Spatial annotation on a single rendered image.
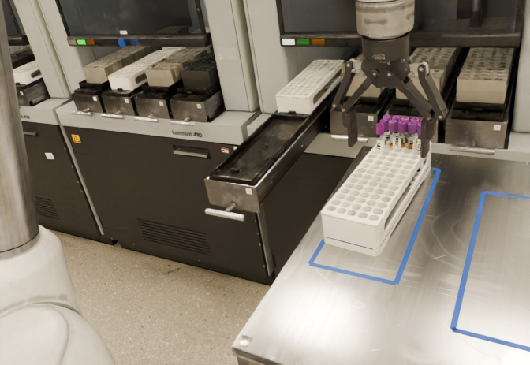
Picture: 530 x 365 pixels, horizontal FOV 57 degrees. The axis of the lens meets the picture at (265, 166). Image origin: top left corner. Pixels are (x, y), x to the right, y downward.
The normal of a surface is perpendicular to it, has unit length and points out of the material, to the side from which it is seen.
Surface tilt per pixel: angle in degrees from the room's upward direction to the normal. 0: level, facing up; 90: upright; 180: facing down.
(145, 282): 0
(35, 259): 55
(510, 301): 0
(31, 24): 90
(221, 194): 90
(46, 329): 6
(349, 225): 90
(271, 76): 90
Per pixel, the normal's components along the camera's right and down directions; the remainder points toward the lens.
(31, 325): -0.08, -0.82
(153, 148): -0.45, 0.50
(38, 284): 0.79, -0.03
